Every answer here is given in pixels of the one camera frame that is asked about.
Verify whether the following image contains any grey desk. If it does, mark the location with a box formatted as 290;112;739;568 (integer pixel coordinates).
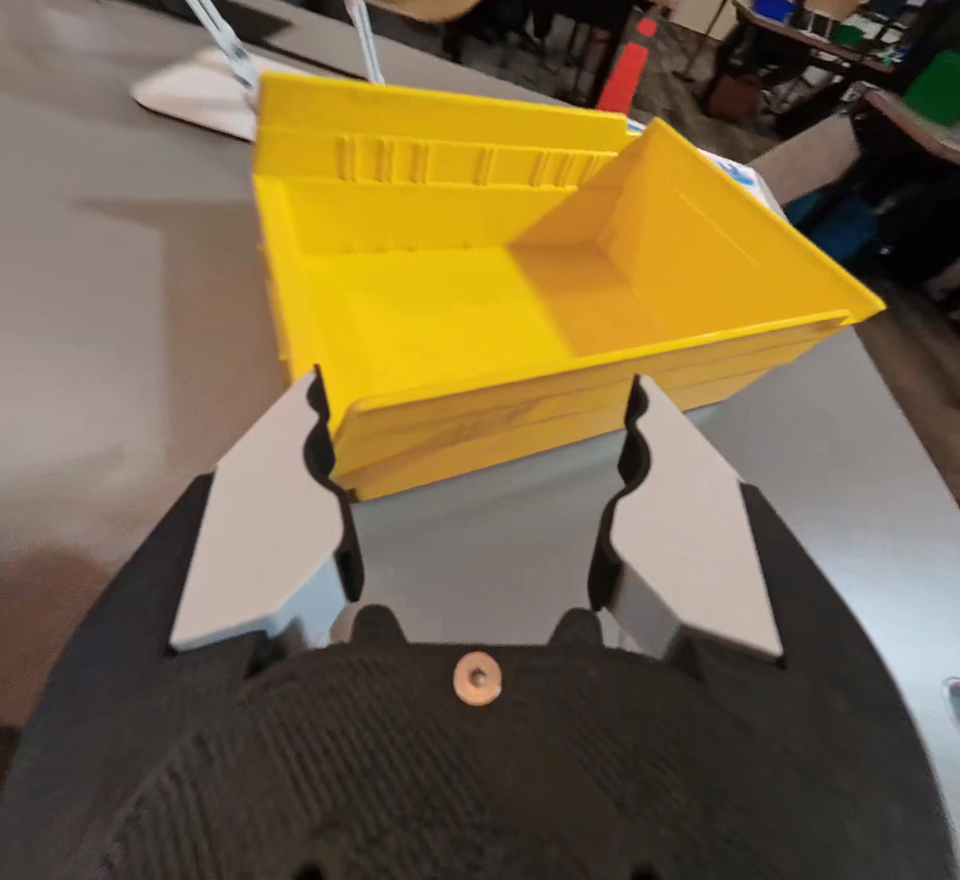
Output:
0;0;960;746

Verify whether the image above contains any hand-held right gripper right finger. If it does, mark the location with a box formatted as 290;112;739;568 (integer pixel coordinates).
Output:
587;372;786;667

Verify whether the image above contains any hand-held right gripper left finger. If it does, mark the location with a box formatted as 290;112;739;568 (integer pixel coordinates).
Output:
168;366;366;656

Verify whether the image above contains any grey board panel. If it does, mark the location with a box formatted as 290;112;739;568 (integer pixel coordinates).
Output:
748;117;864;210

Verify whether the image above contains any green plastic bin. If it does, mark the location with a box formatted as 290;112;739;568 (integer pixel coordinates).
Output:
903;51;960;127

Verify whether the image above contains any blue storage crate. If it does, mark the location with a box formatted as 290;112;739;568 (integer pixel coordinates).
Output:
787;190;879;266

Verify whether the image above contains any brown bag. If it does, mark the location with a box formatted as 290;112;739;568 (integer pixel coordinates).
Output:
705;74;751;120

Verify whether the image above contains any white document stand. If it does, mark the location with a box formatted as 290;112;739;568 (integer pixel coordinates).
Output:
127;0;511;142

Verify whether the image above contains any small cluttered work table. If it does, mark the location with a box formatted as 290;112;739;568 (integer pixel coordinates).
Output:
731;0;901;82

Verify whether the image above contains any orange traffic cone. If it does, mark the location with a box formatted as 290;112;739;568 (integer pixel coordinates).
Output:
596;18;660;112

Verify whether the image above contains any yellow plastic bin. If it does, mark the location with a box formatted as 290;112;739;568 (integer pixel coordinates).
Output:
251;70;888;502

